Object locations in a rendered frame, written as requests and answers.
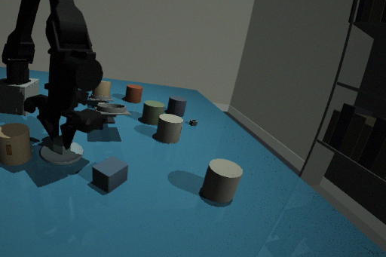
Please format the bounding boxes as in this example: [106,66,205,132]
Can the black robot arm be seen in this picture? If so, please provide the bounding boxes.
[2,0,103,107]

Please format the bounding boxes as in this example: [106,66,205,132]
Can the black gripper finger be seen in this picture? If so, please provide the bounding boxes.
[37,115,61,142]
[60,123,77,150]

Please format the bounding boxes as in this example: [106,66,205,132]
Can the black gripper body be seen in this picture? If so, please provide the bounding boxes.
[23,79,103,133]

